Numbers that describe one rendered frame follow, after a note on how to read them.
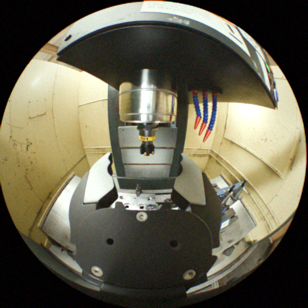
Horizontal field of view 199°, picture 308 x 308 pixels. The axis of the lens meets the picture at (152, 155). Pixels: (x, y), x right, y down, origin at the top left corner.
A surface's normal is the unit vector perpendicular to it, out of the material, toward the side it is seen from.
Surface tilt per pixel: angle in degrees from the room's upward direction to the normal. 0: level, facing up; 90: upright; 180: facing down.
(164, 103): 90
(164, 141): 90
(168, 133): 90
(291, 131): 90
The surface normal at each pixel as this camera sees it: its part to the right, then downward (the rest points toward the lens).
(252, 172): -1.00, 0.00
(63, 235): 0.43, -0.81
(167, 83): 0.55, 0.40
